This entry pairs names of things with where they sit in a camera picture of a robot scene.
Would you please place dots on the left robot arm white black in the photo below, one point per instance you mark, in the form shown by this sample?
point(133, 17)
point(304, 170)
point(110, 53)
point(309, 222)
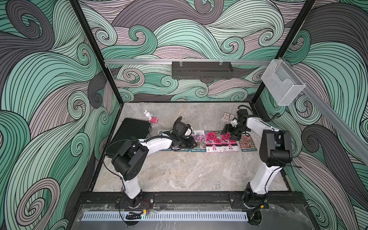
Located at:
point(130, 158)

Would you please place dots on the black wall tray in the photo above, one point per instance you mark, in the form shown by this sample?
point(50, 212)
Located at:
point(202, 71)

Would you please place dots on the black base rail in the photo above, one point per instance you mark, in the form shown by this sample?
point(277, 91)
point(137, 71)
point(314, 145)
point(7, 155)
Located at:
point(157, 200)

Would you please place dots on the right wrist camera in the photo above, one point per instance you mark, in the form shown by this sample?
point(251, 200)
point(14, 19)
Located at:
point(236, 122)

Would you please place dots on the white rabbit figurine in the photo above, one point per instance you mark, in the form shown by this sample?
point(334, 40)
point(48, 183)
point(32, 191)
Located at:
point(148, 115)

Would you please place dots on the white slotted cable duct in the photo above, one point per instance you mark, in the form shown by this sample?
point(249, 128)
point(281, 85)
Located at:
point(168, 216)

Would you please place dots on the clear plastic wall holder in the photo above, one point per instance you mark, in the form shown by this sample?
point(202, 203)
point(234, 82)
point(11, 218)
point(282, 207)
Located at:
point(282, 82)

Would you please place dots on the aluminium rail right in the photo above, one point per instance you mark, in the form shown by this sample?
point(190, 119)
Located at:
point(325, 97)

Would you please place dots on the aluminium rail back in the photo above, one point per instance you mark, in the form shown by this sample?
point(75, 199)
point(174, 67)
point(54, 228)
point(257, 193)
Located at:
point(135, 61)

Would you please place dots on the purple flower seed packet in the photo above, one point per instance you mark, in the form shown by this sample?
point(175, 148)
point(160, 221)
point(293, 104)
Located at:
point(200, 139)
point(177, 149)
point(169, 134)

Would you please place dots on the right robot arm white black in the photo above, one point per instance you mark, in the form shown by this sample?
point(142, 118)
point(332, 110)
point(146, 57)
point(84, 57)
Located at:
point(275, 153)

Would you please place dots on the pink carnation seed packet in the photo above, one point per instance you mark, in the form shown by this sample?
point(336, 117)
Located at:
point(213, 142)

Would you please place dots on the red flower green seed packet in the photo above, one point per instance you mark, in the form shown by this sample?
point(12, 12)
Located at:
point(246, 144)

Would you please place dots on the purple flower seed packet back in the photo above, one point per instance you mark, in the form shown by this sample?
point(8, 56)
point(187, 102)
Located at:
point(200, 139)

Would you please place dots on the pink small case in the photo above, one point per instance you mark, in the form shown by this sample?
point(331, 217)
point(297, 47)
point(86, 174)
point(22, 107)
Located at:
point(154, 120)

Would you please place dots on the small red white card box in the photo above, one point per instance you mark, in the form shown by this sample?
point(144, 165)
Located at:
point(228, 116)

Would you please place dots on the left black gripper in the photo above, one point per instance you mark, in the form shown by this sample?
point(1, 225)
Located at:
point(190, 144)

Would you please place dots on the pink flower packet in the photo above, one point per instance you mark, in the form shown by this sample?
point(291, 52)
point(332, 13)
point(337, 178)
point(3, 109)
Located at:
point(229, 145)

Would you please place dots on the purple flower seed packet front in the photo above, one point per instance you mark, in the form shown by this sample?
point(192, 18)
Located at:
point(169, 134)

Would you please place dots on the aluminium rail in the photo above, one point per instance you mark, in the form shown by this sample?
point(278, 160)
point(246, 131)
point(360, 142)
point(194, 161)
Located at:
point(325, 97)
point(135, 61)

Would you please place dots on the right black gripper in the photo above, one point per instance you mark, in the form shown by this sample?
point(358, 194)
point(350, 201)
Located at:
point(226, 128)

